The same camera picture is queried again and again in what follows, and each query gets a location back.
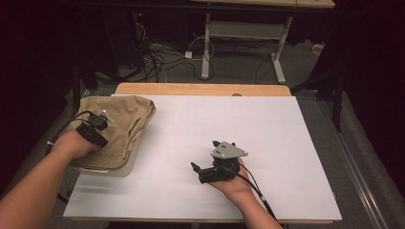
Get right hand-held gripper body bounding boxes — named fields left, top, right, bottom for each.
left=198, top=141, right=248, bottom=184

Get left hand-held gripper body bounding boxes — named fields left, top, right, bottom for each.
left=75, top=109, right=113, bottom=149

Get tan pants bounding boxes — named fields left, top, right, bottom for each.
left=71, top=94, right=157, bottom=170

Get person's left hand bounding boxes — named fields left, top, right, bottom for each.
left=52, top=129, right=101, bottom=165

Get person's right hand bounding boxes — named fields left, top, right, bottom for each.
left=209, top=158, right=256, bottom=206

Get black metal stand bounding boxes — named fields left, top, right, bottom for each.
left=289, top=71, right=348, bottom=134
left=70, top=58, right=100, bottom=119

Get white board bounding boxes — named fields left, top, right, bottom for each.
left=62, top=94, right=343, bottom=222

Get wooden table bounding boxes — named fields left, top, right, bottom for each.
left=70, top=82, right=334, bottom=225

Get white-framed desk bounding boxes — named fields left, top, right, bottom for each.
left=190, top=0, right=336, bottom=85

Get left hand-held gripper black cable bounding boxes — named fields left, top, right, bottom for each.
left=44, top=110, right=94, bottom=204

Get tangle of floor cables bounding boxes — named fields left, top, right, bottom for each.
left=130, top=20, right=216, bottom=84

